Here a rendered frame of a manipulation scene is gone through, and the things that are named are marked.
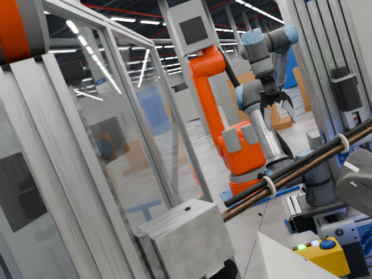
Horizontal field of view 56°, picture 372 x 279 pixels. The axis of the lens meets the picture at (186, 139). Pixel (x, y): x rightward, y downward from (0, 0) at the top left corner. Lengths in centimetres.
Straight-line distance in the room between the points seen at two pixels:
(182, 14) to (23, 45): 442
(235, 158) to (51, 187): 441
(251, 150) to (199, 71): 127
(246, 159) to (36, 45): 447
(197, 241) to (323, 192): 126
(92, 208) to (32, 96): 12
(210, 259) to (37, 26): 32
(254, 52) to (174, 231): 94
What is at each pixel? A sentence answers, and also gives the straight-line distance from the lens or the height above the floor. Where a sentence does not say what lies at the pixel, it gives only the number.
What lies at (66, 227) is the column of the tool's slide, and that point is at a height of 164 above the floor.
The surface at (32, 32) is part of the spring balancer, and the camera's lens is 37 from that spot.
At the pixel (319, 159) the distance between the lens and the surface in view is 59.
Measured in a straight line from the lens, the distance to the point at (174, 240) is 41.
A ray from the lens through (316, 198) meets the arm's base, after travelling 166.
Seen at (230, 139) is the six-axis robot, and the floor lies 91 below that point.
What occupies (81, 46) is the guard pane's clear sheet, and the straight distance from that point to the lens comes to 100.
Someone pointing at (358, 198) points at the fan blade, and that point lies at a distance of 80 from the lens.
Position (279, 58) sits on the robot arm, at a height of 170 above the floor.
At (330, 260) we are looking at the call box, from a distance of 128.
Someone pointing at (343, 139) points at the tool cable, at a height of 155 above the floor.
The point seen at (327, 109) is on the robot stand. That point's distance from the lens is 180.
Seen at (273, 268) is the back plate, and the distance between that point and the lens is 72.
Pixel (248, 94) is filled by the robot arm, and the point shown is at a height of 160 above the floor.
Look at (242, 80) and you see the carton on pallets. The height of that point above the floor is 145.
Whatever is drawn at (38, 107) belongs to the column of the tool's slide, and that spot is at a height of 175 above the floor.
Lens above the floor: 172
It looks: 8 degrees down
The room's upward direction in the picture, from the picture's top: 21 degrees counter-clockwise
